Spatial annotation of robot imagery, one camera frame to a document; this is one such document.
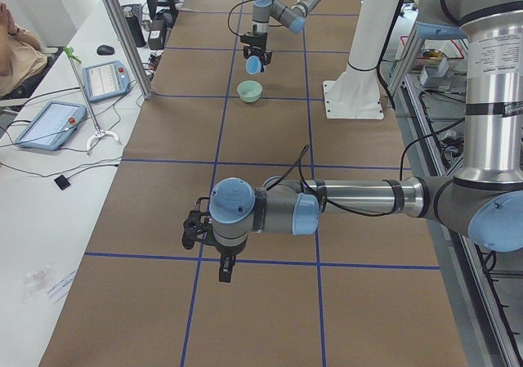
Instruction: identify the clear plastic bag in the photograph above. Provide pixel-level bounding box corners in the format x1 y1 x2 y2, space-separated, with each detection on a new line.
21 264 77 303

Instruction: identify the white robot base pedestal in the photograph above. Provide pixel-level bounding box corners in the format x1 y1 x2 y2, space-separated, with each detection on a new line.
323 0 403 120

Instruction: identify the seated person beige shirt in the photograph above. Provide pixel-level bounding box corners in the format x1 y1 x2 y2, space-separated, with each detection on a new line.
1 2 49 98

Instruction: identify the mint green bowl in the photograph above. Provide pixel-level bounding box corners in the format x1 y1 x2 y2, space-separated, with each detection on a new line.
236 80 263 103

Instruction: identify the aluminium frame post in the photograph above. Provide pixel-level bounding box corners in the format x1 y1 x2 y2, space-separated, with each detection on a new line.
102 0 152 101

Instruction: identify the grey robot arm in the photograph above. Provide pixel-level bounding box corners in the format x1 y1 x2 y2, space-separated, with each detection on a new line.
239 0 321 74
181 0 522 282

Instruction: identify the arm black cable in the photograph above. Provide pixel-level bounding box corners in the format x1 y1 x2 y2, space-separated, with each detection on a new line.
227 0 283 38
261 0 467 217

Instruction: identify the black computer mouse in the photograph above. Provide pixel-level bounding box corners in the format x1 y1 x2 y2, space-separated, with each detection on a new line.
96 45 115 56

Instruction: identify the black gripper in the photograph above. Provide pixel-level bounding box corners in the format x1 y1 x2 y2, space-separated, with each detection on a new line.
240 32 272 65
181 197 237 282

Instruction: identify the small black square device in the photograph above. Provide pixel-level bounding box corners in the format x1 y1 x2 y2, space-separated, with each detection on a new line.
54 175 71 190

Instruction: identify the green handled metal grabber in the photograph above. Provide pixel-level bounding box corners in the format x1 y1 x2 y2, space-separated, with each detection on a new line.
64 47 122 155

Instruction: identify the far grey teach pendant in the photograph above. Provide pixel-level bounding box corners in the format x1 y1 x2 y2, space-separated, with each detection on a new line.
82 60 131 103

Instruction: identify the pendant black cable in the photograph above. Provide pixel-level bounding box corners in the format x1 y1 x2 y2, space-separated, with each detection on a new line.
0 80 144 180

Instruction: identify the light blue plastic cup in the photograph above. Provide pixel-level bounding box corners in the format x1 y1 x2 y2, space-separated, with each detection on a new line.
245 55 263 75

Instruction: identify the black steel-capped water bottle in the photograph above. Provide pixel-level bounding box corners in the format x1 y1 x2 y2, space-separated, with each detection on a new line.
123 5 145 47

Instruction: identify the black labelled box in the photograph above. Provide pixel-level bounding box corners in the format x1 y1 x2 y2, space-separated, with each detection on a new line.
148 20 167 51

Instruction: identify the near grey teach pendant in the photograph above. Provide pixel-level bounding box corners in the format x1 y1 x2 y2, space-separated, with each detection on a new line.
15 101 87 151

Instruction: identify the grey teach pendant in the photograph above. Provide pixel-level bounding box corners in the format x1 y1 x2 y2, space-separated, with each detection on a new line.
82 60 131 103
15 101 87 151

